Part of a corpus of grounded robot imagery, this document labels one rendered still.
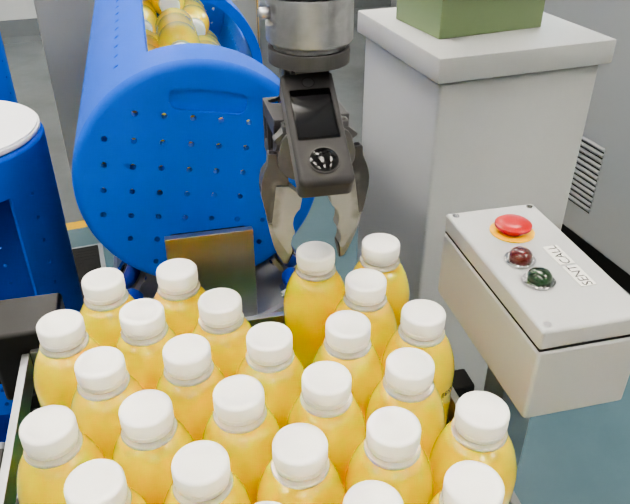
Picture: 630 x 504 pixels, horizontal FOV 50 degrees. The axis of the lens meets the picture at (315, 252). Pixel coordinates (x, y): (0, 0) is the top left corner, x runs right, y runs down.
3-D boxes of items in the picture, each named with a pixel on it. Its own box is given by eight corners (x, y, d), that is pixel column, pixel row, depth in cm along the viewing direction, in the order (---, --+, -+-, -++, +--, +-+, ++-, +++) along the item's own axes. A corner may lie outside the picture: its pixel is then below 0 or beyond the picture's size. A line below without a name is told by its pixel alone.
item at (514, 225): (519, 220, 69) (521, 210, 69) (537, 238, 66) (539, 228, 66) (487, 224, 69) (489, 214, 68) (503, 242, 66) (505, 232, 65)
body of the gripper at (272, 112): (334, 146, 70) (336, 27, 64) (358, 183, 63) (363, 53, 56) (261, 153, 69) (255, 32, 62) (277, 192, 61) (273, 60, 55)
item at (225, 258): (255, 304, 86) (250, 219, 79) (258, 316, 84) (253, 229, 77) (175, 316, 84) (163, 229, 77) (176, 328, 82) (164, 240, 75)
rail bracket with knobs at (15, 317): (94, 357, 82) (78, 288, 76) (92, 399, 76) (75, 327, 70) (7, 370, 80) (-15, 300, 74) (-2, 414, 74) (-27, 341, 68)
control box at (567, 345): (517, 279, 78) (533, 200, 73) (622, 401, 62) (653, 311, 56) (436, 291, 76) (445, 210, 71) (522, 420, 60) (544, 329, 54)
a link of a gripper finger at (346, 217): (354, 223, 74) (337, 149, 68) (370, 252, 69) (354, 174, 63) (327, 232, 73) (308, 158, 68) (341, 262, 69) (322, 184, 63)
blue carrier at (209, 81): (221, 77, 161) (233, -51, 147) (301, 284, 90) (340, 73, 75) (95, 66, 153) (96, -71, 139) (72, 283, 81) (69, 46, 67)
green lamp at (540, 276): (543, 273, 61) (545, 262, 61) (556, 287, 60) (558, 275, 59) (521, 276, 61) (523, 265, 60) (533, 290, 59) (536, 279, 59)
